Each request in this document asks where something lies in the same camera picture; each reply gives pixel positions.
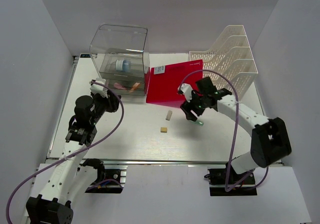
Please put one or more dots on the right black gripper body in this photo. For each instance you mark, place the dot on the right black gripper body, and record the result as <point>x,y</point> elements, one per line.
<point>197,103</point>

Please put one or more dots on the green transparent capsule case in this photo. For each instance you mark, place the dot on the green transparent capsule case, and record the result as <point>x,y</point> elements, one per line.
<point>199,122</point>

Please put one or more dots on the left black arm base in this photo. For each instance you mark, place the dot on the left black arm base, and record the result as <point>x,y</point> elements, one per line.
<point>108,181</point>

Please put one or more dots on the clear acrylic drawer organizer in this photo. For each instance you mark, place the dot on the clear acrylic drawer organizer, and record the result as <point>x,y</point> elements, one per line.
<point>113,42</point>

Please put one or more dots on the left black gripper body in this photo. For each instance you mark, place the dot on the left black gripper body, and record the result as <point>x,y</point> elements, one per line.
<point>102,104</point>

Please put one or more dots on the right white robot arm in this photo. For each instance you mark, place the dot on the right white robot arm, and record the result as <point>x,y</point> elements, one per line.
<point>269,137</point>

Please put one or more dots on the pink transparent capsule case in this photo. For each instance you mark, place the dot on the pink transparent capsule case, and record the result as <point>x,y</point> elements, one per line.
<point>119,86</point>

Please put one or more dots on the white mesh file rack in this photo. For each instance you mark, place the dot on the white mesh file rack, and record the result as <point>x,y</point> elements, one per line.
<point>231,56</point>

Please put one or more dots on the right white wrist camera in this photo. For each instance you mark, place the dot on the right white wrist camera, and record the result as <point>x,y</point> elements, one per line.
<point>185,90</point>

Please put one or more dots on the orange transparent capsule case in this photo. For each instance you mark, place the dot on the orange transparent capsule case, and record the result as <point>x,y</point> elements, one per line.
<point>134,87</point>

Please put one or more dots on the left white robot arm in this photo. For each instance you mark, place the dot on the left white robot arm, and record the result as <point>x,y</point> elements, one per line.
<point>72,176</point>

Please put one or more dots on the red plastic folder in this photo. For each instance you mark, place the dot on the red plastic folder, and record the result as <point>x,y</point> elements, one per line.
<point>165,80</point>

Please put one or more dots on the small tan eraser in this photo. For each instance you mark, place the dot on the small tan eraser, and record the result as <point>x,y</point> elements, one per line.
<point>163,129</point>

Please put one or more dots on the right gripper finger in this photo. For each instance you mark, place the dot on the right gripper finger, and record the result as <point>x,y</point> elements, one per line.
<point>193,115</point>
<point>188,113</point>

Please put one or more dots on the blue ink bottle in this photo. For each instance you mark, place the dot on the blue ink bottle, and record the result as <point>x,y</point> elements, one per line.
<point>123,65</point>

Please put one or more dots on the white rectangular eraser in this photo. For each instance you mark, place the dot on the white rectangular eraser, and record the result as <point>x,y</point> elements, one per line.
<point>169,115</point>

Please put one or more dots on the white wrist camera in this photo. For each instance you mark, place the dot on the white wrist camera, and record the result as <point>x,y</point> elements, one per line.
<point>185,90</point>
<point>98,86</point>

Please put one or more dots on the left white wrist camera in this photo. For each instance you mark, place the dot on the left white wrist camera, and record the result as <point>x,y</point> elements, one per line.
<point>98,86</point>

